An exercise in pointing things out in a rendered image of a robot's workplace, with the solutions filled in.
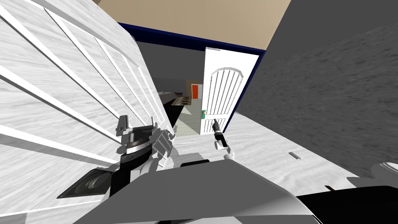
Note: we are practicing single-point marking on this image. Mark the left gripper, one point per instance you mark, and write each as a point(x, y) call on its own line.
point(140, 135)

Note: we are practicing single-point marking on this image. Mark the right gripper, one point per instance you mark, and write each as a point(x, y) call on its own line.
point(219, 134)

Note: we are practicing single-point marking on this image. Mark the large white panelled door leaf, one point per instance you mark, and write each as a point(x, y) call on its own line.
point(62, 93)

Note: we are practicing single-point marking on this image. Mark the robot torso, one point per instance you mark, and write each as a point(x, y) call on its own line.
point(202, 193)

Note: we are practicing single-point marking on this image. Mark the small grey cylinder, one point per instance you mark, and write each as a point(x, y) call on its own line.
point(295, 155)

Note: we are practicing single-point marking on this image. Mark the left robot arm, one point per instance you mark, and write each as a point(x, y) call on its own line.
point(133, 161)

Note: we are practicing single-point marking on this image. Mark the white door with arched slats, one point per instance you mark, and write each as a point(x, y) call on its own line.
point(231, 62)

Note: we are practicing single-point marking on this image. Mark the orange door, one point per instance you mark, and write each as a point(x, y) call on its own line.
point(195, 91)

